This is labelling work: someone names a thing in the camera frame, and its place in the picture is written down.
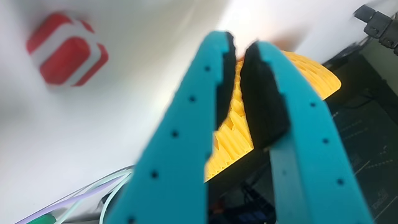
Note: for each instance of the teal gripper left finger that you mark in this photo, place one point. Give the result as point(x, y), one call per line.
point(174, 155)

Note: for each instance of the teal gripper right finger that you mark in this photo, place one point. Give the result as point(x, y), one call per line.
point(311, 161)

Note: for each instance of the red white cube piece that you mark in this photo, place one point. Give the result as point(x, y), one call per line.
point(65, 59)

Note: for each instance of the yellow honeycomb basket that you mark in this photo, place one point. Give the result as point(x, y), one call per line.
point(233, 143)

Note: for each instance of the dark board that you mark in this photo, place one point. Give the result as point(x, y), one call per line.
point(367, 140)

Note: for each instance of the black clamp bracket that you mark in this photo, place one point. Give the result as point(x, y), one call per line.
point(377, 26)

